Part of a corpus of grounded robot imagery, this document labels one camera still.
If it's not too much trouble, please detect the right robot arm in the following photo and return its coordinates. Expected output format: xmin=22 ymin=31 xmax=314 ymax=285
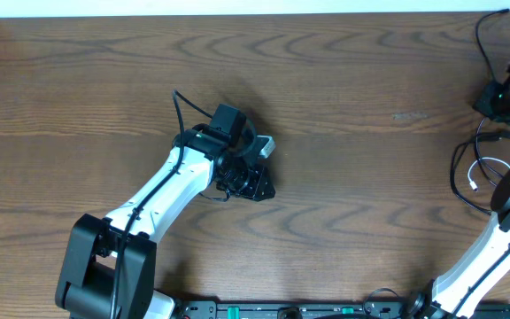
xmin=403 ymin=66 xmax=510 ymax=318

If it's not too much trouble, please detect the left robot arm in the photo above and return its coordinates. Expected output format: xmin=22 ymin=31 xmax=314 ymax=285
xmin=55 ymin=126 xmax=275 ymax=318

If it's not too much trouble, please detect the white usb cable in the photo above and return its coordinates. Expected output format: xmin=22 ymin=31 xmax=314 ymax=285
xmin=466 ymin=156 xmax=510 ymax=192

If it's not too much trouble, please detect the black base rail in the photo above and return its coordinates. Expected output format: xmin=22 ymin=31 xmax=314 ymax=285
xmin=170 ymin=300 xmax=405 ymax=319

